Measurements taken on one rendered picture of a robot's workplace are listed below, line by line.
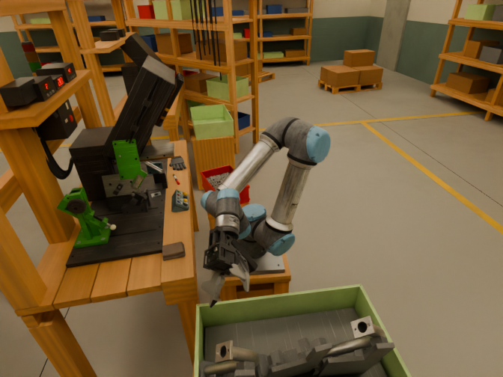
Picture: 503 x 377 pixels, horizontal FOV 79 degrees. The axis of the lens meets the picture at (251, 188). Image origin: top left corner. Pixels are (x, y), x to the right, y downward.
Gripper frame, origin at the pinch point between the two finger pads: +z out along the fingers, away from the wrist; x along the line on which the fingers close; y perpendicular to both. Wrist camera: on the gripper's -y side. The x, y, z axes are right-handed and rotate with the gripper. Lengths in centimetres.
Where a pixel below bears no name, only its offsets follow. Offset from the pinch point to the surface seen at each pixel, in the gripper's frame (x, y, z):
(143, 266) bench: -63, -2, -32
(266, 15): -162, -236, -899
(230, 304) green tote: -23.3, -19.5, -9.7
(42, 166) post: -73, 50, -68
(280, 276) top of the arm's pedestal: -21, -46, -27
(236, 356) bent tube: 1.3, -1.5, 12.8
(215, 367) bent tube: -17.9, -10.3, 11.9
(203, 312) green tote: -31.8, -14.1, -7.7
